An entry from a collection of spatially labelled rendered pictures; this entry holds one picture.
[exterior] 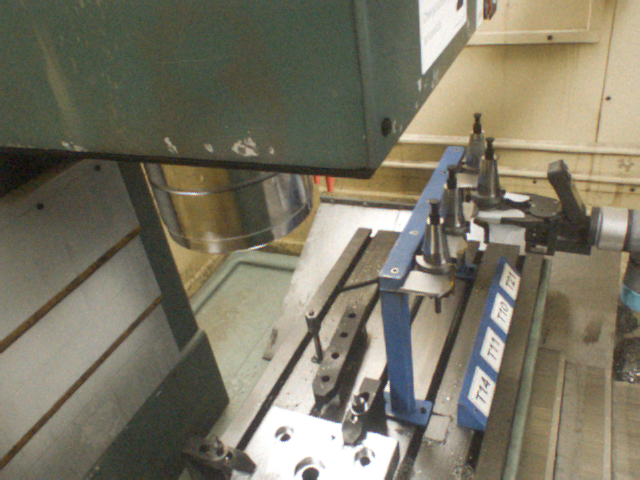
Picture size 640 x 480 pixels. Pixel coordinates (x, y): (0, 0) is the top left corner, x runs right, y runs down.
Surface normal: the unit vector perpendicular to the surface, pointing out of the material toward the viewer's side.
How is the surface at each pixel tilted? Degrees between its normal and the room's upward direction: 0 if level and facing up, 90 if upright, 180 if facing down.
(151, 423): 90
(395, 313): 90
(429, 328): 0
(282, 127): 90
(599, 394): 8
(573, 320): 24
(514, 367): 0
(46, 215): 90
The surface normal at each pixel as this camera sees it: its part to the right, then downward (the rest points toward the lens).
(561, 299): -0.29, -0.51
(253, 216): 0.37, 0.48
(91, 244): 0.91, 0.11
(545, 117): -0.40, 0.56
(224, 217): 0.06, 0.56
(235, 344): -0.14, -0.82
